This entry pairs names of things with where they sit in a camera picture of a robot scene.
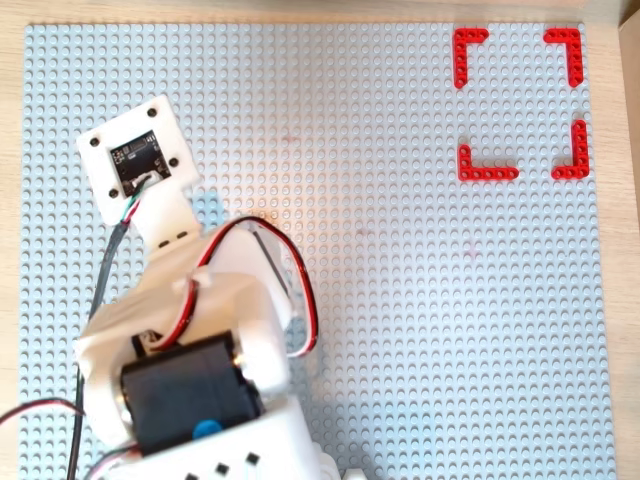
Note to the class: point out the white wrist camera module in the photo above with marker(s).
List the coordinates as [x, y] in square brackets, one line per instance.
[137, 155]

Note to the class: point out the red L-shaped Lego beam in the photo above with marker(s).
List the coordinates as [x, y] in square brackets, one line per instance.
[460, 60]
[487, 173]
[580, 150]
[576, 60]

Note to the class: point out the grey Lego baseplate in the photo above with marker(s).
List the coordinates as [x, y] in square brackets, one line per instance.
[425, 300]

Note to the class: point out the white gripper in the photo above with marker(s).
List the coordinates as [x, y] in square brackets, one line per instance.
[272, 260]

